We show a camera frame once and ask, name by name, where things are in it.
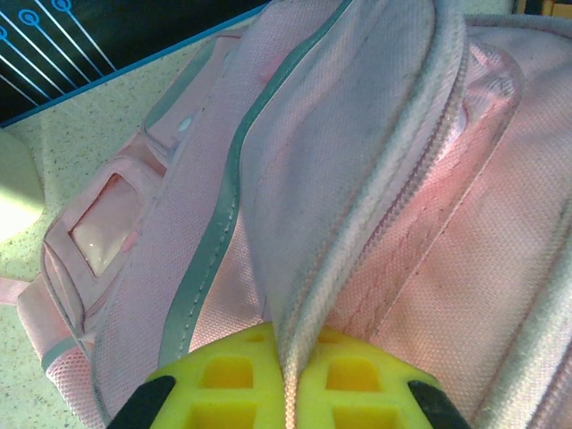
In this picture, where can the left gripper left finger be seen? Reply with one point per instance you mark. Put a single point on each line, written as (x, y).
(263, 380)

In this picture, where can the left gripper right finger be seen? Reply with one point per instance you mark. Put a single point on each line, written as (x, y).
(313, 393)

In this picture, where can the pink backpack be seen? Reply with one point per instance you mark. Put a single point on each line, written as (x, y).
(402, 223)

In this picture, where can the beige pen holder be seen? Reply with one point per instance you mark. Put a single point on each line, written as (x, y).
(18, 187)

